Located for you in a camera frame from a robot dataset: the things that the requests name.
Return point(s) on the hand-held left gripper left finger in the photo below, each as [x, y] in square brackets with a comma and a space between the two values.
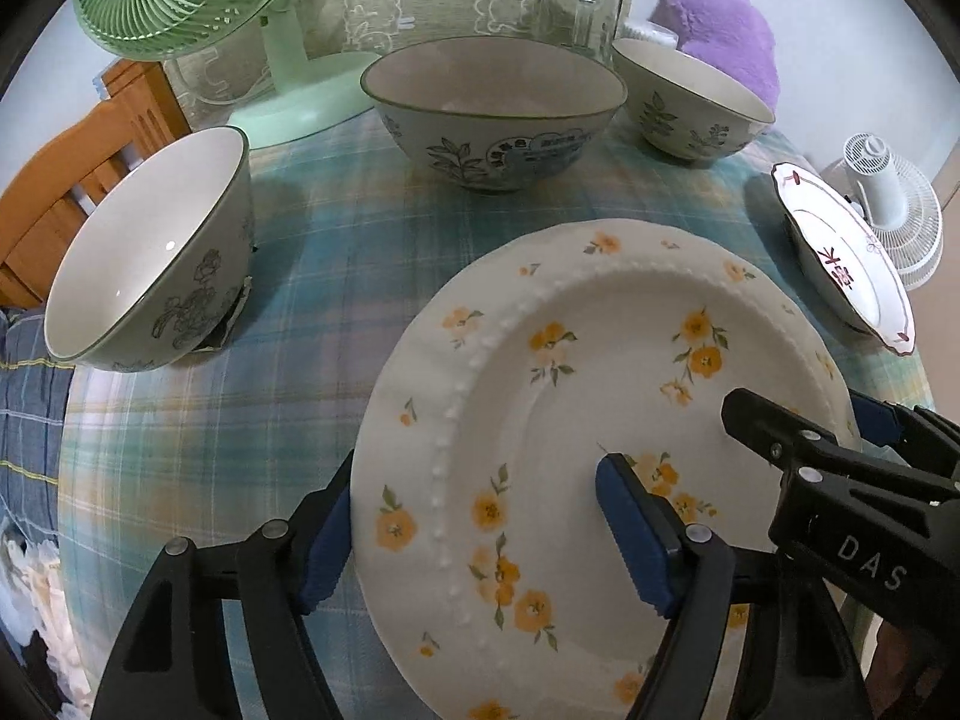
[326, 562]

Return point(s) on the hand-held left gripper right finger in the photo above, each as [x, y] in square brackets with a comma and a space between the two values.
[637, 532]

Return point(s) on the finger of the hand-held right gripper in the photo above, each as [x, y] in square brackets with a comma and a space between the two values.
[761, 424]
[874, 420]

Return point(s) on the yellow floral white plate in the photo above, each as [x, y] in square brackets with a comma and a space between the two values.
[570, 390]

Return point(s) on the large leaf-print bowl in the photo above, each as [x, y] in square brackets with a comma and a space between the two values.
[495, 82]

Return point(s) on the red-print white plate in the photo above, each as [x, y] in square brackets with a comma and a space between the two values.
[832, 240]

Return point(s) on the white desk fan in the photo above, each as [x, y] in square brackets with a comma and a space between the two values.
[877, 180]

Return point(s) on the white crumpled cloth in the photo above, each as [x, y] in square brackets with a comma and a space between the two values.
[37, 600]

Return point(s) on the plaid tablecloth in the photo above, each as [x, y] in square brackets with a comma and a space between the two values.
[322, 255]

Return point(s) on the blue plaid pillow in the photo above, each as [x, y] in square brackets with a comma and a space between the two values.
[30, 420]

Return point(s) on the small leaf-print bowl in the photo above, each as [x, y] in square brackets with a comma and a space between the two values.
[675, 82]

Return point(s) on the flower-print white bowl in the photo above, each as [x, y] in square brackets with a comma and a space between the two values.
[150, 255]

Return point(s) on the purple plush rabbit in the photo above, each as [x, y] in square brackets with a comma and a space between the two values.
[720, 22]

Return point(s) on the cotton swab container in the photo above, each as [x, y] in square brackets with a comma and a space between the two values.
[652, 31]

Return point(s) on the glass jar with black lid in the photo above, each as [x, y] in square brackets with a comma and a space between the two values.
[570, 7]

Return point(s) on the wooden bed headboard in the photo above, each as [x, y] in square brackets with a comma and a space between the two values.
[52, 172]

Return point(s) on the green desk fan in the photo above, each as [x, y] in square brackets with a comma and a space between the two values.
[292, 37]

